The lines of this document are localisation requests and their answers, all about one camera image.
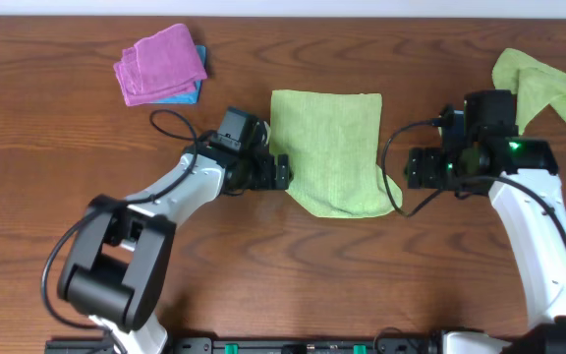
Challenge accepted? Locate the light green cloth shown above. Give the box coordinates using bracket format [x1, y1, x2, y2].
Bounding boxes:
[269, 89, 403, 218]

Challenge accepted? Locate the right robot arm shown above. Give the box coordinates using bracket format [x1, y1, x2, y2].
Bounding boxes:
[406, 138, 566, 353]

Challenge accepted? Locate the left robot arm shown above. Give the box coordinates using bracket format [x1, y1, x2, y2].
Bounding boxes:
[57, 142, 292, 353]

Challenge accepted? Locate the folded blue cloth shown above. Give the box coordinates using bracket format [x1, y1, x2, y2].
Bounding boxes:
[155, 45, 207, 104]

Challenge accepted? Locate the crumpled green cloth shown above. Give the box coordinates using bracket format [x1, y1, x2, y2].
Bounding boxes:
[491, 48, 566, 135]

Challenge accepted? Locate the folded purple cloth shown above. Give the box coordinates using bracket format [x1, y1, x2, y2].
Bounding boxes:
[113, 24, 207, 106]

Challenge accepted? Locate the right black cable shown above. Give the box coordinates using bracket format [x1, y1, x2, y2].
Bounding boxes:
[379, 117, 566, 328]

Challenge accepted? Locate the black cable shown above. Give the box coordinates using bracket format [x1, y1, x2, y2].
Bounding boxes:
[40, 108, 215, 354]
[379, 117, 566, 328]

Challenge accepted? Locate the left black cable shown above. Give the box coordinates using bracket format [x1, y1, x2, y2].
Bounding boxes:
[40, 108, 215, 354]

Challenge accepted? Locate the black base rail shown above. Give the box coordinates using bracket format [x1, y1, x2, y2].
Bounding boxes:
[44, 326, 543, 354]

